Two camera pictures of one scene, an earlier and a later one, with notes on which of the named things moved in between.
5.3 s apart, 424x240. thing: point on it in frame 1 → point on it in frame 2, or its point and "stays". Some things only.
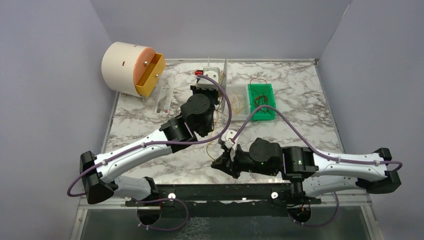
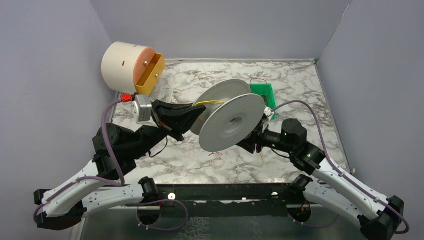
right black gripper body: x=230 y=158 → x=253 y=141
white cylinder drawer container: x=123 y=65 stays
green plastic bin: x=261 y=94 stays
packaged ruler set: x=164 y=101 stays
